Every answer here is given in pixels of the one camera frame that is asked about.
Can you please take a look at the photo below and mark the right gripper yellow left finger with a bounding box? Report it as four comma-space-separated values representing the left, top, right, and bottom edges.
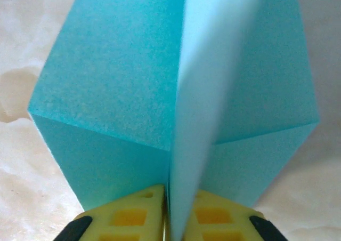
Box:
53, 183, 166, 241

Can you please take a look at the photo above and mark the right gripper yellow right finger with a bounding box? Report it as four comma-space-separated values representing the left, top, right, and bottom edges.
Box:
183, 189, 283, 241

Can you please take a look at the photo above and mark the light blue cloth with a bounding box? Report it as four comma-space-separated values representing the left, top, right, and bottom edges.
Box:
26, 0, 320, 241

